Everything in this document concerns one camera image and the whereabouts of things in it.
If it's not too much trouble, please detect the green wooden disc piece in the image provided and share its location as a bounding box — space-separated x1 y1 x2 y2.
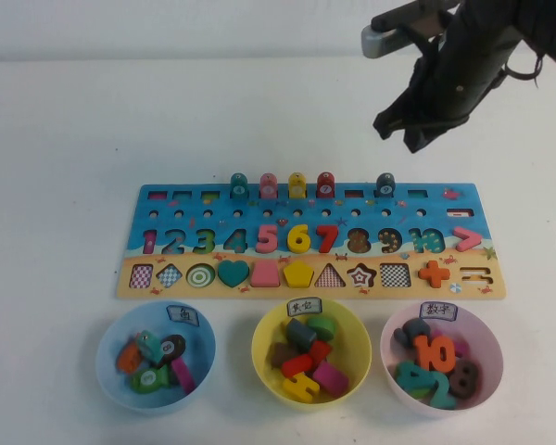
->
305 314 337 342

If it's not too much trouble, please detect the yellow wooden number six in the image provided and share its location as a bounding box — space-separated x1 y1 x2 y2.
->
286 223 311 253

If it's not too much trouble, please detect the grey wooden block piece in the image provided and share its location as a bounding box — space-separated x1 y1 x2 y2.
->
284 318 317 352

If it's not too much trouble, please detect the brown wooden number eight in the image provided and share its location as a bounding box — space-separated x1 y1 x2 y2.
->
447 360 481 399

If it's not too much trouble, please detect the red wooden shape piece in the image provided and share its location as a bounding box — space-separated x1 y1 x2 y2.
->
309 340 334 367
280 353 314 380

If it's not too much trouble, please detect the blue plastic bowl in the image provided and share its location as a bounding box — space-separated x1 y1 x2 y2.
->
95 299 217 410

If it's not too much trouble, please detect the teal wooden number two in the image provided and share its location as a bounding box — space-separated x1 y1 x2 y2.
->
416 373 458 410

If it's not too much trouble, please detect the teal fish piece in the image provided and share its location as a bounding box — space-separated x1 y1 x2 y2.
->
134 329 161 362

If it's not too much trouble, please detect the magenta wooden block piece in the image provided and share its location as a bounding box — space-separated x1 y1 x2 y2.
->
311 360 350 398

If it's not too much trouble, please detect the brown wooden shape piece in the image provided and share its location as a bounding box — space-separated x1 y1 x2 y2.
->
269 342 300 371

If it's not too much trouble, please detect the yellow wooden pentagon piece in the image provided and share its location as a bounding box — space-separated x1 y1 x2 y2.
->
283 260 316 288

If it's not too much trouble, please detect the magenta wooden number piece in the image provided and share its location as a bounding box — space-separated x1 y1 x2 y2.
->
428 327 470 359

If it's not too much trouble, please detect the yellow wooden shape piece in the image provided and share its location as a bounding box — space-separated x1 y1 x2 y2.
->
282 373 321 400

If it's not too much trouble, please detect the orange plus sign piece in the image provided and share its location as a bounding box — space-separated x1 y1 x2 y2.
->
418 260 451 288

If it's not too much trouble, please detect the red fish piece number seven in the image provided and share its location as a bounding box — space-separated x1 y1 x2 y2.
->
315 172 335 199

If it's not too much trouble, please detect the teal wooden number four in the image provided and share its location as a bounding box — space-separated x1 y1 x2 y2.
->
393 361 430 395

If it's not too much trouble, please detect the brown fish piece number eight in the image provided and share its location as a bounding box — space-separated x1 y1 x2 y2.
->
157 334 187 365

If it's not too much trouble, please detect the yellow plastic bowl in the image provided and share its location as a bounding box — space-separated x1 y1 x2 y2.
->
251 299 373 413

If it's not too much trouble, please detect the pink greater-than sign piece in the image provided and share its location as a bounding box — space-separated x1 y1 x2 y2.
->
452 226 483 253

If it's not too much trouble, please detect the grey wooden number piece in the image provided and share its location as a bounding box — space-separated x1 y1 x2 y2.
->
393 317 431 347

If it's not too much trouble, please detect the teal wooden heart piece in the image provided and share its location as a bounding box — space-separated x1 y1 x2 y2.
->
217 259 251 288

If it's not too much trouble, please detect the orange fish piece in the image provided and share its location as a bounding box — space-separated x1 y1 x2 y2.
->
116 341 145 375

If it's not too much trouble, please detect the pink wooden trapezoid piece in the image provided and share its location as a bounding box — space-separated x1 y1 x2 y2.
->
250 261 282 288

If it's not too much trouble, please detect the magenta fish piece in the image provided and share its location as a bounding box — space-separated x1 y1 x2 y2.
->
170 357 196 395

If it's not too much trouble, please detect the teal fish piece number four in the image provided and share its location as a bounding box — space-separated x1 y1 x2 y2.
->
229 172 249 200

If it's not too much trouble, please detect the grey fish piece number nine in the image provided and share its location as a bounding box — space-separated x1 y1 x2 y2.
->
375 172 397 199

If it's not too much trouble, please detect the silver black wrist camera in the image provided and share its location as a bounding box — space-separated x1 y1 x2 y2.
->
360 0 462 60

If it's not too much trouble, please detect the pink fish piece number five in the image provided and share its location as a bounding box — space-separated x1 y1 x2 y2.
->
259 172 279 200

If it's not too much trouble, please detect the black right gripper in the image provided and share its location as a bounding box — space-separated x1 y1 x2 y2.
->
373 0 524 154

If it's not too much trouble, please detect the yellow fish piece number six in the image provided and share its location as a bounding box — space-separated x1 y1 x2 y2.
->
287 172 307 200

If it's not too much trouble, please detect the pink plastic bowl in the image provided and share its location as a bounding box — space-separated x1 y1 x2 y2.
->
379 301 505 418

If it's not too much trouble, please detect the white handwritten paper label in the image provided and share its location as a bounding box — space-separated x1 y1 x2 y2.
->
167 303 202 327
285 297 323 318
420 300 459 323

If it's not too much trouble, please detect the red wooden number seven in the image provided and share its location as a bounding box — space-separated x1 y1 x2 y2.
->
315 224 340 254

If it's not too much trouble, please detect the pink wooden number five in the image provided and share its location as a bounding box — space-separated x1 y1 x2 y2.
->
255 224 280 254

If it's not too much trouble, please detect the colourful wooden puzzle board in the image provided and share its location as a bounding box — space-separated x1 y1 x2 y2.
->
115 182 508 301

